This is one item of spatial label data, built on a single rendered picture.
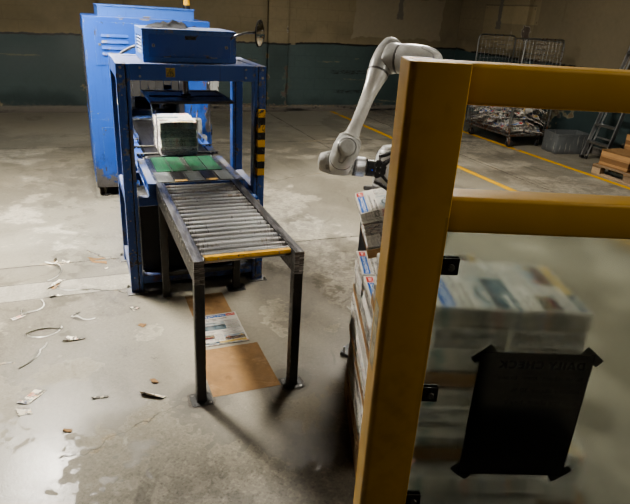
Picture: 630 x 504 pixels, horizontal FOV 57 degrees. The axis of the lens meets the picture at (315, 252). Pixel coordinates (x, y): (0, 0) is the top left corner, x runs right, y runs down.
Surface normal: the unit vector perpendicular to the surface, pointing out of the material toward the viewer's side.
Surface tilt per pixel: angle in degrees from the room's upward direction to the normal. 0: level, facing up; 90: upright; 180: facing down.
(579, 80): 90
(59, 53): 90
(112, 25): 90
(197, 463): 0
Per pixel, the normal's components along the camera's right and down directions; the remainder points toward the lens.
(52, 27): 0.36, 0.38
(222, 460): 0.06, -0.92
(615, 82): 0.04, 0.39
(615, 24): -0.93, 0.09
